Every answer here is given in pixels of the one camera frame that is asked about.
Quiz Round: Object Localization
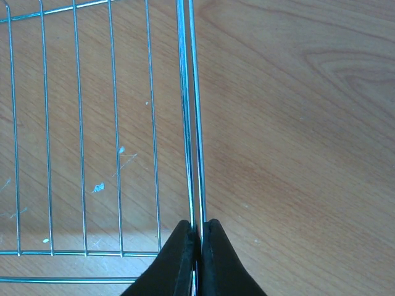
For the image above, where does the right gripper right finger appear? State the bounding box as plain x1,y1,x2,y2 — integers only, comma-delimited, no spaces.
201,219,266,295

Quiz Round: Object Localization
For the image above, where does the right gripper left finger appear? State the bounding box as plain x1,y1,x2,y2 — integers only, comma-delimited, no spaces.
122,220,196,296

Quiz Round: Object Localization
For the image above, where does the chrome wire dish rack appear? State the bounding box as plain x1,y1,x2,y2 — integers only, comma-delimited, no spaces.
1,1,204,295

